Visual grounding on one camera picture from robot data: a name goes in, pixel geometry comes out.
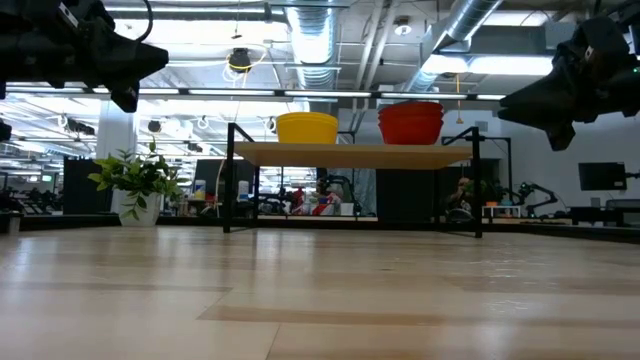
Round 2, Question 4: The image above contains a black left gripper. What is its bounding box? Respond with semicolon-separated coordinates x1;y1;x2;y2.
49;0;170;114

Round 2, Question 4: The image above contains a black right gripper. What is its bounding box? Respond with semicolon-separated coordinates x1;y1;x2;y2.
498;17;640;151

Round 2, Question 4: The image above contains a red bowl floral inside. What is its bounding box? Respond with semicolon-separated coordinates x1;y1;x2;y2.
378;110;445;124
379;119;444;146
378;101;445;115

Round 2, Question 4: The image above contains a row of ceiling light strips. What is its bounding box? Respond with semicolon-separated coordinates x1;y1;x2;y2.
0;85;506;105

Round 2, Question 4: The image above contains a black partition panel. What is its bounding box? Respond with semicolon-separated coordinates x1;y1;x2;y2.
63;158;115;215

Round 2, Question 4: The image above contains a small potted green plant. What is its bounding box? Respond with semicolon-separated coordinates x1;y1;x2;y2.
88;138;190;228

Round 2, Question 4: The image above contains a black wall monitor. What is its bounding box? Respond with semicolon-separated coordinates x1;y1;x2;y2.
578;161;628;192

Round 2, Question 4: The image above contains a black ceiling camera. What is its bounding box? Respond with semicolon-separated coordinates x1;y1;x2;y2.
228;47;253;74

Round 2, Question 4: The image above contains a silver ventilation duct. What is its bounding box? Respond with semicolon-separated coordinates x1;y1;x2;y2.
402;0;504;94
283;0;342;132

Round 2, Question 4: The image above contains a wooden shelf riser black frame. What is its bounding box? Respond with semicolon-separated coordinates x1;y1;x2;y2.
222;122;514;239

